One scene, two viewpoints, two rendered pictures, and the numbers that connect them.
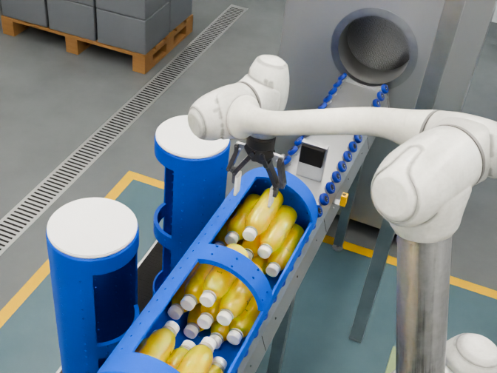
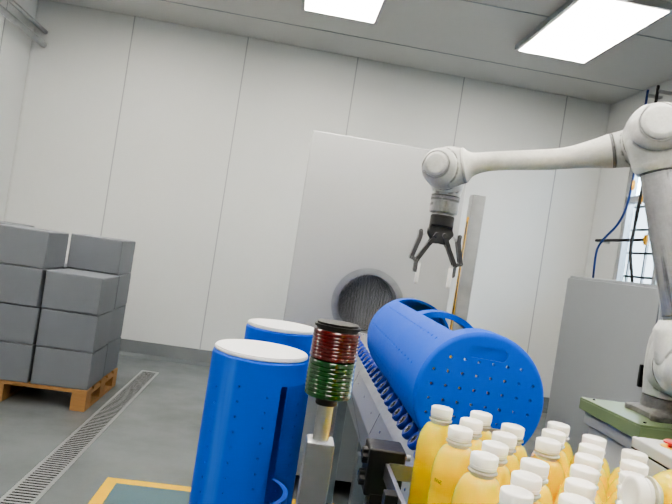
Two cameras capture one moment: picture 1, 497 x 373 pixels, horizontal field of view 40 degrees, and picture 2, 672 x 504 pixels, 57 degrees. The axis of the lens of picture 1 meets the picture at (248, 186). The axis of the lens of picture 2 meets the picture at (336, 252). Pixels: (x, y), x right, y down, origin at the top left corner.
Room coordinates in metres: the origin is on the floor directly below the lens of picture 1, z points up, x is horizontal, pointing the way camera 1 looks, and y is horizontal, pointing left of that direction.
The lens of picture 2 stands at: (-0.17, 1.00, 1.35)
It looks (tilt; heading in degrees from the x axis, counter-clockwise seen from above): 0 degrees down; 338
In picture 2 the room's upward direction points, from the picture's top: 9 degrees clockwise
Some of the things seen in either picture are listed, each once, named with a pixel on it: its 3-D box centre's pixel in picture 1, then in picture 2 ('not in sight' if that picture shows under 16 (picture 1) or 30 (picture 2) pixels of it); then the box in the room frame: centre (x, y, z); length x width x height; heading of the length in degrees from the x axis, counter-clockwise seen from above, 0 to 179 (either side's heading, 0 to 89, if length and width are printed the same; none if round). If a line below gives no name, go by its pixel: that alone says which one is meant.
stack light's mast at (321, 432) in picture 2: not in sight; (329, 380); (0.59, 0.67, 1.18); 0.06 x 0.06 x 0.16
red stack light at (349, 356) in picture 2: not in sight; (335, 344); (0.59, 0.67, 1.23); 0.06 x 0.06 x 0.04
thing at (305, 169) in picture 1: (311, 161); not in sight; (2.10, -0.22, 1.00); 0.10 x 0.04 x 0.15; 71
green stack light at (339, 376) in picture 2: not in sight; (330, 377); (0.59, 0.67, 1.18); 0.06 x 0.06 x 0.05
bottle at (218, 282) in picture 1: (223, 274); not in sight; (1.32, 0.04, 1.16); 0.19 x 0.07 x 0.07; 161
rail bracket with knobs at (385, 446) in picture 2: not in sight; (384, 471); (0.86, 0.41, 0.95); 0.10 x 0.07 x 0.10; 71
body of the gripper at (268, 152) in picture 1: (259, 146); (440, 229); (1.49, -0.02, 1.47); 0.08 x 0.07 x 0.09; 71
